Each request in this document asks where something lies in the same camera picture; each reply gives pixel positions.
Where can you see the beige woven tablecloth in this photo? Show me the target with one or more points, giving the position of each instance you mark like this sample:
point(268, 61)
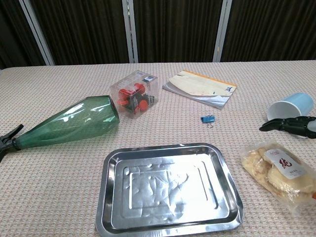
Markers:
point(61, 192)

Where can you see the stainless steel rectangular tray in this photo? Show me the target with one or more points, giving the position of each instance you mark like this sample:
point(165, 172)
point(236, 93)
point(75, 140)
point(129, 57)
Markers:
point(168, 187)

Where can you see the dark brown curtain panel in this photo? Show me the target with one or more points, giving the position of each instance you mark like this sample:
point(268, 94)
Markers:
point(175, 29)
point(12, 34)
point(84, 29)
point(271, 29)

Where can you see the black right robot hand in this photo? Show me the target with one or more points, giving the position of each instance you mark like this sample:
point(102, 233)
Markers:
point(293, 126)

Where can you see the light blue mug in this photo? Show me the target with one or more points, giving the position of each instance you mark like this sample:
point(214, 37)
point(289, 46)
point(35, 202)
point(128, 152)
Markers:
point(288, 106)

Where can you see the grey metal post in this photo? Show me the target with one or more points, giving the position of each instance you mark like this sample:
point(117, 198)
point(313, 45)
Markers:
point(222, 29)
point(37, 32)
point(130, 29)

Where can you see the blue binder clip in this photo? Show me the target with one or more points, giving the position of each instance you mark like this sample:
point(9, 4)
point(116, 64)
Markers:
point(207, 119)

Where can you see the green plastic spray bottle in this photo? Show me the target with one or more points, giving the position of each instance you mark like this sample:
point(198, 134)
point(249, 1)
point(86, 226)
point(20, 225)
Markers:
point(74, 123)

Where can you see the bagged bread with white label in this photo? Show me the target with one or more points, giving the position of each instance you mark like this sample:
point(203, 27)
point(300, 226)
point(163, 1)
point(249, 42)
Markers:
point(271, 172)

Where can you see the paper notepad with yellow edge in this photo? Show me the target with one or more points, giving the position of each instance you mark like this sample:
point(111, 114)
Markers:
point(200, 86)

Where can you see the clear box with red parts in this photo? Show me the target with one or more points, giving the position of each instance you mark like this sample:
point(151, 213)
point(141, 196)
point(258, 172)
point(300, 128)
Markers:
point(134, 95)

